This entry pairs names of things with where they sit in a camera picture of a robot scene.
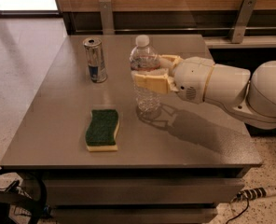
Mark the left metal bracket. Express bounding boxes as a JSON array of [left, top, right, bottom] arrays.
[[99, 0, 115, 35]]

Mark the white power strip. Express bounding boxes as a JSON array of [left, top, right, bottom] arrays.
[[232, 186, 276, 203]]

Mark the green yellow sponge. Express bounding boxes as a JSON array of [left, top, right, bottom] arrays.
[[85, 109, 119, 152]]

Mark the clear plastic water bottle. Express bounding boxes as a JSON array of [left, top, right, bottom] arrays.
[[130, 35, 160, 113]]

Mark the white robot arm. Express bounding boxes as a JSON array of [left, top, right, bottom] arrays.
[[131, 55, 276, 130]]

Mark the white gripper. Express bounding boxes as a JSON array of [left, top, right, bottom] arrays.
[[131, 55, 214, 104]]

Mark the right metal bracket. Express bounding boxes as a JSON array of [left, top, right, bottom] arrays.
[[228, 0, 257, 44]]

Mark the black power cable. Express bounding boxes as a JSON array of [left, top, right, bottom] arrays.
[[225, 196, 250, 224]]

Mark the metal bracket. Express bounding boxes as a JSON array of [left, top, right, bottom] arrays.
[[99, 0, 115, 35], [228, 0, 257, 44]]

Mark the grey table drawer unit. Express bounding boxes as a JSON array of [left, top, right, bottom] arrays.
[[1, 35, 262, 224]]

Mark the silver blue drink can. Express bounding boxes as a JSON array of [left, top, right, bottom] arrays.
[[83, 37, 107, 83]]

